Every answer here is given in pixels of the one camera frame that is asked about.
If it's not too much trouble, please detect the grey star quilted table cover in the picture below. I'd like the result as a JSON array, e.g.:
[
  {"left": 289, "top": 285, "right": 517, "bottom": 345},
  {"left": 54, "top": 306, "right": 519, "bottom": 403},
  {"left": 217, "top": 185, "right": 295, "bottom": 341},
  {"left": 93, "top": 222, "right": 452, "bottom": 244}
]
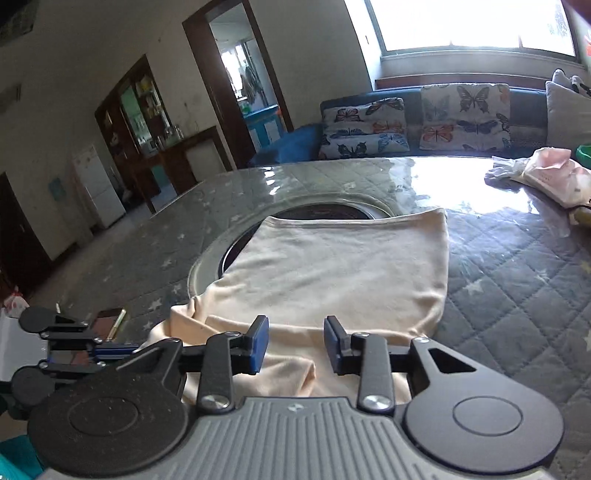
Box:
[{"left": 32, "top": 158, "right": 590, "bottom": 479}]

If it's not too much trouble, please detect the left butterfly print cushion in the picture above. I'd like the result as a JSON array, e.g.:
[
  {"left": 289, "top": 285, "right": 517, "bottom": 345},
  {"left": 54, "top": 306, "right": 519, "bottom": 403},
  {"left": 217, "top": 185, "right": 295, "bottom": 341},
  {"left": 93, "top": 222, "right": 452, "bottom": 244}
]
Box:
[{"left": 318, "top": 97, "right": 410, "bottom": 160}]

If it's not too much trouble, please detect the butterfly print cushion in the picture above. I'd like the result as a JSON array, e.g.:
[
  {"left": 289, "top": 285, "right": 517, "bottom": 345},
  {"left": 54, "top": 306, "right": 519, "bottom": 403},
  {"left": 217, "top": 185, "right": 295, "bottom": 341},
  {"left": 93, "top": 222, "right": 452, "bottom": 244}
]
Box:
[
  {"left": 318, "top": 97, "right": 410, "bottom": 160},
  {"left": 420, "top": 83, "right": 512, "bottom": 153}
]

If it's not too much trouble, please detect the smartphone on table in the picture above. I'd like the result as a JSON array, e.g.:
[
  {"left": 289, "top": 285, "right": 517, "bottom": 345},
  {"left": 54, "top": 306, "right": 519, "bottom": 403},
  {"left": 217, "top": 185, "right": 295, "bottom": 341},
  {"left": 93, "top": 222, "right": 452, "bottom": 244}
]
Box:
[{"left": 91, "top": 308, "right": 127, "bottom": 342}]

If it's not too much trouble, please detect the dark wooden cabinet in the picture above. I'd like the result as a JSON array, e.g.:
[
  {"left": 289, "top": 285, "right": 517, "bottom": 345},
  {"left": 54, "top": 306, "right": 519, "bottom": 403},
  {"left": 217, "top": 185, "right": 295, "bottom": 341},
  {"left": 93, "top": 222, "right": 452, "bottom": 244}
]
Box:
[{"left": 94, "top": 56, "right": 232, "bottom": 214}]

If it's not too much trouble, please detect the right butterfly print cushion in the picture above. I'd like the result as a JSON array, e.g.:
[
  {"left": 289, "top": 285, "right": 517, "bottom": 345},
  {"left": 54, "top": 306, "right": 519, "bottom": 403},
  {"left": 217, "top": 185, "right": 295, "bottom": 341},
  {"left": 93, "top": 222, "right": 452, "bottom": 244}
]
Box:
[{"left": 420, "top": 83, "right": 512, "bottom": 153}]

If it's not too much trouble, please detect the cream long-sleeve shirt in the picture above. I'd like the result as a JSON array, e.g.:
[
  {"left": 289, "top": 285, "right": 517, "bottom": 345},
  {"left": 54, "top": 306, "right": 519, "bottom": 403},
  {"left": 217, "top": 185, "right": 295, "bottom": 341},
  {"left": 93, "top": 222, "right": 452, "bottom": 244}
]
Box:
[{"left": 148, "top": 209, "right": 449, "bottom": 398}]

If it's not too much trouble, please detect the yellow floral folded garment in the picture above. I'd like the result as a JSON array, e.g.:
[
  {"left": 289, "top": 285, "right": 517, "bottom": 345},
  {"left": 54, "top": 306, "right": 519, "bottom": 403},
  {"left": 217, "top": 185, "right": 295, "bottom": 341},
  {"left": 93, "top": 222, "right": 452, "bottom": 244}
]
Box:
[{"left": 569, "top": 206, "right": 591, "bottom": 229}]

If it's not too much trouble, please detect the panda plush toy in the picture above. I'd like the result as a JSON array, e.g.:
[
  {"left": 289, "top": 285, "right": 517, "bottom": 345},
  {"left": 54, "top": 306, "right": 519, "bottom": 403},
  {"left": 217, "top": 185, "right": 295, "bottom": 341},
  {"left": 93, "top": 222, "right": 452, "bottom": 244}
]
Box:
[{"left": 552, "top": 69, "right": 591, "bottom": 98}]

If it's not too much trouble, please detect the grey plain cushion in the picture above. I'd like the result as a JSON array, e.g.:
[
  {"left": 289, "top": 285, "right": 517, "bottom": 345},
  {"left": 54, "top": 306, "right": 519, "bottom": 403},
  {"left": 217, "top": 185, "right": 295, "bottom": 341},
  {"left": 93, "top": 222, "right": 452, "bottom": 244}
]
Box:
[{"left": 546, "top": 81, "right": 591, "bottom": 152}]

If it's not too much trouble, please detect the round black induction cooktop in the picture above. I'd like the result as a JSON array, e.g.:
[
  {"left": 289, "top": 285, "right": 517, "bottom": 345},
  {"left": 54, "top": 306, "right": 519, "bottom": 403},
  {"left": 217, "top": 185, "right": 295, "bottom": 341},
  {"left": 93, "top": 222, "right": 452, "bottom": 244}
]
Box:
[{"left": 187, "top": 193, "right": 403, "bottom": 296}]

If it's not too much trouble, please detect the green round lid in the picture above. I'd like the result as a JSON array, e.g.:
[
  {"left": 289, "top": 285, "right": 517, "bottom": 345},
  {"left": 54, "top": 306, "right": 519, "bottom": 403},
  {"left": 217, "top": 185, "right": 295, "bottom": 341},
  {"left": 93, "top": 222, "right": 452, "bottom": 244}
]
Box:
[{"left": 575, "top": 144, "right": 591, "bottom": 169}]

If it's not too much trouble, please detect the white refrigerator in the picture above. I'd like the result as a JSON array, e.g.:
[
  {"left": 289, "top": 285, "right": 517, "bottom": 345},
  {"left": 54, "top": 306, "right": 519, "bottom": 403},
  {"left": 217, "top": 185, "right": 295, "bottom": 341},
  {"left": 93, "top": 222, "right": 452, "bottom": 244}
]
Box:
[{"left": 72, "top": 145, "right": 125, "bottom": 229}]

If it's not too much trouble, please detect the pink white garment bag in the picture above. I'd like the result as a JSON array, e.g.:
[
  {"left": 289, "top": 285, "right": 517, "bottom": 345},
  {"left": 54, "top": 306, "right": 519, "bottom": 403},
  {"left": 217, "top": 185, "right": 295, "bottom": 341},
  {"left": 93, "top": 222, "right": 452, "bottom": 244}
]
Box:
[{"left": 515, "top": 147, "right": 591, "bottom": 209}]

